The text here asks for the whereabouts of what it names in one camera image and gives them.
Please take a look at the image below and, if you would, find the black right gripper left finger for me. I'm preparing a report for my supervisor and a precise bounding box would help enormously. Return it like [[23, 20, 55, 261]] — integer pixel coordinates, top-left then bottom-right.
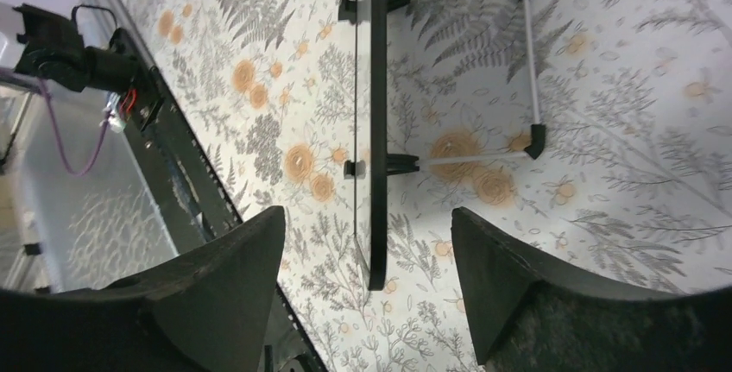
[[1, 205, 286, 371]]

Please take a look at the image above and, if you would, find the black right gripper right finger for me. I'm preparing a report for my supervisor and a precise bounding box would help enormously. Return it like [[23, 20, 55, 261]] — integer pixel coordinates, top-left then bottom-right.
[[451, 207, 731, 371]]

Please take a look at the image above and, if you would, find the white whiteboard black frame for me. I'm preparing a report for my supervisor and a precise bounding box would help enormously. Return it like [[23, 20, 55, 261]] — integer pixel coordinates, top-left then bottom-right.
[[338, 0, 546, 291]]

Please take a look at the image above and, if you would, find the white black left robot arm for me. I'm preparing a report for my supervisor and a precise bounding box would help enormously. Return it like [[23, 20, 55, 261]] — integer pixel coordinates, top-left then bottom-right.
[[1, 3, 142, 93]]

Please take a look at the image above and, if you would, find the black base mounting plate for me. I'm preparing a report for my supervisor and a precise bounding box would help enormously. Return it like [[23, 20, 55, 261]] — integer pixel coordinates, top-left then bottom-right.
[[110, 28, 325, 371]]

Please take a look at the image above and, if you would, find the floral table mat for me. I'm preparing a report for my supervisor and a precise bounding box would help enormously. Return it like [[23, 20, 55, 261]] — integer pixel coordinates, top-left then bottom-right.
[[122, 0, 731, 371]]

